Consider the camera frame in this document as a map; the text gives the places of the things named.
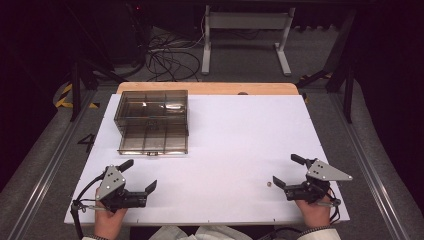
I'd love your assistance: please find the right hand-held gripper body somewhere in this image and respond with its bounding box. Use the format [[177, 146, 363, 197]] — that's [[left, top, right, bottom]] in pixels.
[[284, 158, 354, 205]]

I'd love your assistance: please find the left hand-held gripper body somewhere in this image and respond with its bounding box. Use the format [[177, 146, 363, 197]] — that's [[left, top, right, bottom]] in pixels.
[[95, 165, 148, 213]]

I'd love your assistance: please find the smoky clear plastic drawer box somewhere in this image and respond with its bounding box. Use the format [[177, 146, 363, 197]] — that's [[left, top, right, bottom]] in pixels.
[[113, 89, 190, 136]]

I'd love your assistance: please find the person's left hand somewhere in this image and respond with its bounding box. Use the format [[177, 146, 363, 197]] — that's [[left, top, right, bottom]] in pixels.
[[93, 187, 128, 239]]

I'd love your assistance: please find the person's right hand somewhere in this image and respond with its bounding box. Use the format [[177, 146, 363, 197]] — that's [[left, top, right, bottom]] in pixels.
[[295, 196, 332, 229]]

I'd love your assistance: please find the white board sheet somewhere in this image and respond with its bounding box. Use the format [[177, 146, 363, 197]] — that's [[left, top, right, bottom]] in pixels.
[[63, 93, 351, 226]]

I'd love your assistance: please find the person's white clothing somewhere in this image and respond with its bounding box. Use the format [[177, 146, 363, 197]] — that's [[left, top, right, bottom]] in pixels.
[[147, 225, 254, 240]]

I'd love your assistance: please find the black metal stand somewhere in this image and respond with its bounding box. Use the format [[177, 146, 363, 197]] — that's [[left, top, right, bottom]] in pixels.
[[68, 49, 129, 123], [295, 9, 358, 125]]

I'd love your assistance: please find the wooden table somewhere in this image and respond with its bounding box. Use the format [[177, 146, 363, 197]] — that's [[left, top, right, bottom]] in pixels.
[[116, 81, 300, 96]]

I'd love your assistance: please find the dark equipment cabinet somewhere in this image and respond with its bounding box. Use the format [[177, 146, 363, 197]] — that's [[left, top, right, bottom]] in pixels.
[[96, 0, 150, 69]]

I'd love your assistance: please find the right hand-held gripper cable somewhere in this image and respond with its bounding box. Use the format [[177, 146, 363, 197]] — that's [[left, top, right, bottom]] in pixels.
[[324, 187, 342, 225]]

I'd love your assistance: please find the hand-held gripper cable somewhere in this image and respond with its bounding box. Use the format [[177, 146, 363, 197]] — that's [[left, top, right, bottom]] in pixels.
[[69, 172, 112, 240], [324, 187, 342, 225]]

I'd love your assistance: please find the left hand-held gripper cable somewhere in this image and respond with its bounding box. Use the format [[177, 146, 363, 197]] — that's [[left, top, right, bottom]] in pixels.
[[69, 172, 112, 240]]

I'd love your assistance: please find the aluminium floor rail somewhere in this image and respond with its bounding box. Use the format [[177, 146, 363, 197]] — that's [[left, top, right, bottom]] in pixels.
[[15, 89, 101, 240], [328, 91, 412, 240]]

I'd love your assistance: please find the tangle of black floor cables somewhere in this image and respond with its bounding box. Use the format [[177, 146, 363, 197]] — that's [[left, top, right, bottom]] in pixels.
[[145, 13, 205, 83]]

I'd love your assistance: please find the white metal stand frame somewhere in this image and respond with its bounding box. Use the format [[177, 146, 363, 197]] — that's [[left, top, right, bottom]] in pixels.
[[200, 4, 297, 77]]

